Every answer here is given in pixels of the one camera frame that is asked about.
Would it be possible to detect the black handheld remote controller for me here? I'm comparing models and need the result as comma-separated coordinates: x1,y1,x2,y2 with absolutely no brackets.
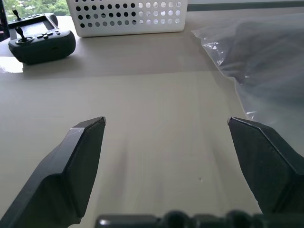
8,9,77,65

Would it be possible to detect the clear plastic bag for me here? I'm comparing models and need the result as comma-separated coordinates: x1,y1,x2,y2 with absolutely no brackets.
190,11,304,164

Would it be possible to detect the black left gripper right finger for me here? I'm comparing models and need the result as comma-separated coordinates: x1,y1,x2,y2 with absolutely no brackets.
227,116,304,215

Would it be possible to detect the white perforated plastic basket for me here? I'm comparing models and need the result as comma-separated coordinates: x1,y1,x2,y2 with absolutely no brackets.
65,0,189,38

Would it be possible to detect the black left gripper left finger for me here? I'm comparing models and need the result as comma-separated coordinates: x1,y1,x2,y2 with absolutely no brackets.
0,116,106,228

